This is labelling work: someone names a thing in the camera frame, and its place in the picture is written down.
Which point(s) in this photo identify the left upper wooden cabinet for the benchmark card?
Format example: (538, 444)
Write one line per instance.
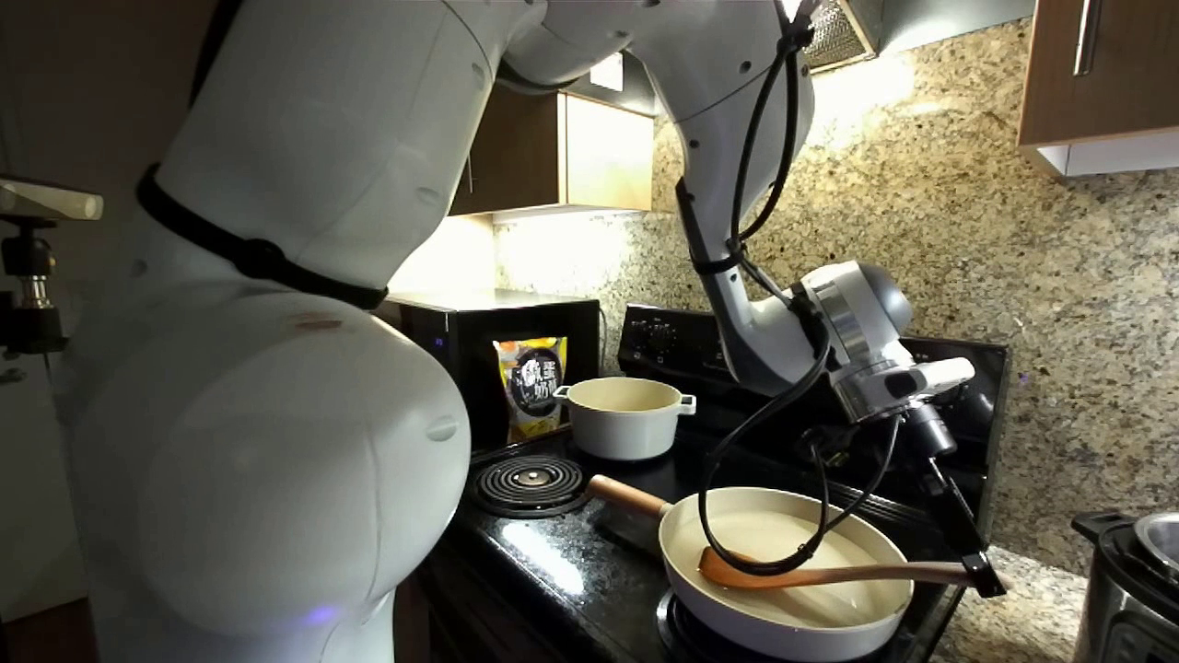
(584, 144)

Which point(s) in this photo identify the right upper wooden cabinet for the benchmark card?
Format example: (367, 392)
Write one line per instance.
(1104, 86)

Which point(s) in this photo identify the black electric stove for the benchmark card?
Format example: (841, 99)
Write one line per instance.
(534, 568)

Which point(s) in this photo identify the cream pot with handles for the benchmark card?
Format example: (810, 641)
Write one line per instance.
(622, 419)

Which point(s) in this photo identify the wooden cabinet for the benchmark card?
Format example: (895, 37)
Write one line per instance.
(584, 144)
(1104, 86)

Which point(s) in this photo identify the range hood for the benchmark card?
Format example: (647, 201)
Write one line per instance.
(859, 32)

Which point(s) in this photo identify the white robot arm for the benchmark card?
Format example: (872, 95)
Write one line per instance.
(255, 459)

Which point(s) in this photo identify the black microwave oven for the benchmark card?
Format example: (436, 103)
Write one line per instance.
(462, 336)

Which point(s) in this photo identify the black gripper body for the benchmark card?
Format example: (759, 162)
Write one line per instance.
(923, 409)

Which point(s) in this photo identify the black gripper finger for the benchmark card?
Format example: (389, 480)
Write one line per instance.
(957, 518)

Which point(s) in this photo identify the wooden spatula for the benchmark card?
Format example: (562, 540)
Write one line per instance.
(729, 575)

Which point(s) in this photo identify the snack bag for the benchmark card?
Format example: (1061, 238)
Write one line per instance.
(530, 374)

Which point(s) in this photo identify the cream frying pan wooden handle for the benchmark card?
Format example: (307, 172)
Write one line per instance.
(810, 613)

